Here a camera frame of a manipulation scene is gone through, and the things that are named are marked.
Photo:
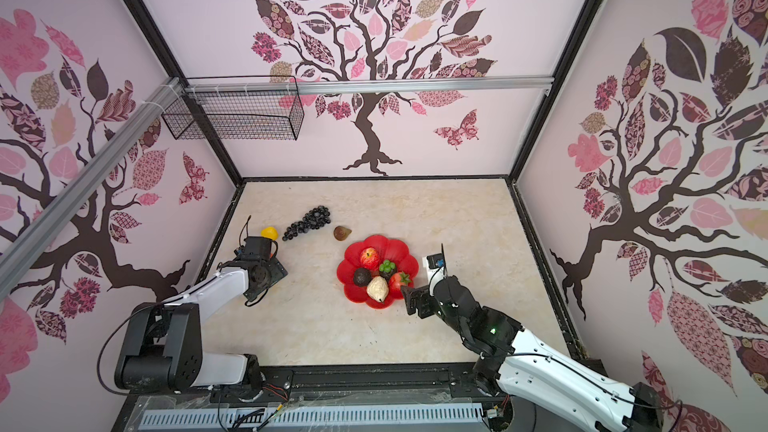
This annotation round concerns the small yellow fruit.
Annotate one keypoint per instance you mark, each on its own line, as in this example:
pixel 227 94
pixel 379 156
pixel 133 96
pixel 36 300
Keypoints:
pixel 270 233

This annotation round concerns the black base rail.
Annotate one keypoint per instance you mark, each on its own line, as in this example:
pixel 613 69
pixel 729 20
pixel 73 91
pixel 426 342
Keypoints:
pixel 286 383

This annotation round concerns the black wire basket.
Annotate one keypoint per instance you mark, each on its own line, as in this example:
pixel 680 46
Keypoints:
pixel 239 107

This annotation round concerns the dark avocado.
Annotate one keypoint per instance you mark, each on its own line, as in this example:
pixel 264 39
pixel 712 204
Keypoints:
pixel 362 277

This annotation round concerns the white cable duct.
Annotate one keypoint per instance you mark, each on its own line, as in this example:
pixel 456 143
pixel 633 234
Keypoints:
pixel 311 418

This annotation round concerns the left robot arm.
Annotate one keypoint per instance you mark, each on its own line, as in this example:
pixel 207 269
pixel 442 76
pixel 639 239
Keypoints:
pixel 162 350

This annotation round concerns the aluminium rail left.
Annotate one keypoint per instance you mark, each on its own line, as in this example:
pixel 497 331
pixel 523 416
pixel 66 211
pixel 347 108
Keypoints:
pixel 18 259

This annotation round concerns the cream white pear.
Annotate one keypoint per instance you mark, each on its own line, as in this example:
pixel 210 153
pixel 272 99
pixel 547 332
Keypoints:
pixel 378 289

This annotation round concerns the red strawberry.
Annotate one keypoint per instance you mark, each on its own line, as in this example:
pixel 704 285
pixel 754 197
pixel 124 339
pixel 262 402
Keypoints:
pixel 398 280

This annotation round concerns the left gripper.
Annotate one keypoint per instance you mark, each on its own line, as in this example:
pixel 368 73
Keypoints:
pixel 278 272

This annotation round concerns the aluminium rail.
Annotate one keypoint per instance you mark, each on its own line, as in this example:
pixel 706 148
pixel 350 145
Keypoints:
pixel 379 86
pixel 18 259

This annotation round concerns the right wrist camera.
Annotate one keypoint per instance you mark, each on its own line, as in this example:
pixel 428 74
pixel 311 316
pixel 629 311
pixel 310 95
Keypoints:
pixel 435 266

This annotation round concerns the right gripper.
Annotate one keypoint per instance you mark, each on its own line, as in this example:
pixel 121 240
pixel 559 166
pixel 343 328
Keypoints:
pixel 417 301

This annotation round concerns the dark grape bunch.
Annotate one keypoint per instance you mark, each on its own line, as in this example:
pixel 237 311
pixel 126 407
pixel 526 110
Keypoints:
pixel 314 219

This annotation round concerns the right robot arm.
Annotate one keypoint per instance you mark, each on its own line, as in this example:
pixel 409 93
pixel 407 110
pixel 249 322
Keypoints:
pixel 513 361

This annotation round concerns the dark mangosteen green leaves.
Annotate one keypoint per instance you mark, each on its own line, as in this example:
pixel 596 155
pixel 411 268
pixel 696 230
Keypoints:
pixel 387 269

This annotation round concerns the aluminium rail back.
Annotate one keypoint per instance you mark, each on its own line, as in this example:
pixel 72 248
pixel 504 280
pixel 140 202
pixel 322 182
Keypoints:
pixel 379 86

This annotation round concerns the red flower-shaped bowl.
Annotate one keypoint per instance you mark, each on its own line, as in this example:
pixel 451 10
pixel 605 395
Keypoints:
pixel 394 250

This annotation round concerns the brown green fig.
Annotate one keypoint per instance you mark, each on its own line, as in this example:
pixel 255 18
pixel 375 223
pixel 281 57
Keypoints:
pixel 341 233

